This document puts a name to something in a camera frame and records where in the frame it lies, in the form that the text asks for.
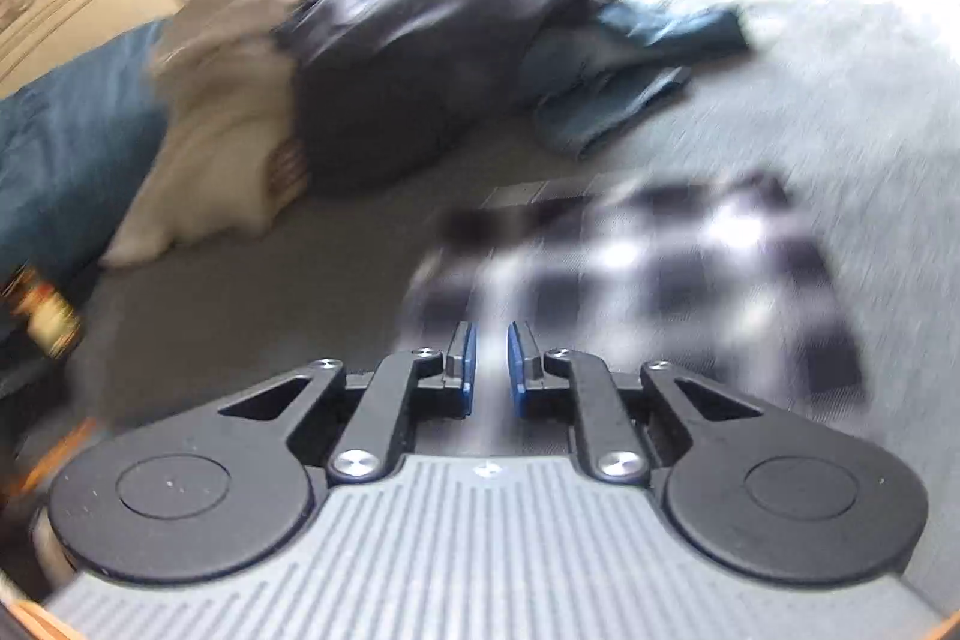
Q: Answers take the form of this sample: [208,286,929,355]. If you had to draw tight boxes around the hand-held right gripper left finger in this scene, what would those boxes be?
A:
[172,321,479,483]

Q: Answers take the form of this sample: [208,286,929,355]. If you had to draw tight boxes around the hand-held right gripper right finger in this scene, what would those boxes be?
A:
[508,321,811,485]

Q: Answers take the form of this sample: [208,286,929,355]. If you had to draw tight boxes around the black white plaid shirt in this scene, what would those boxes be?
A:
[405,169,867,405]

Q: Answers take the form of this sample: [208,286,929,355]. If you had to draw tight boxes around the blue duvet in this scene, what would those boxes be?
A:
[0,21,172,290]

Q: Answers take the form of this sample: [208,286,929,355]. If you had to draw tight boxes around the cream fleece blanket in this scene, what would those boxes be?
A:
[101,0,320,270]

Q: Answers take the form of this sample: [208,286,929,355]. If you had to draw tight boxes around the dark navy garment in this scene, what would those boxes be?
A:
[274,0,571,193]

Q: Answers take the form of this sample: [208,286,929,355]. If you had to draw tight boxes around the checked pillow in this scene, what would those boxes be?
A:
[262,134,310,199]

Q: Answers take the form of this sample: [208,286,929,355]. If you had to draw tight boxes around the blue jeans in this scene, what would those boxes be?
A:
[517,2,752,159]

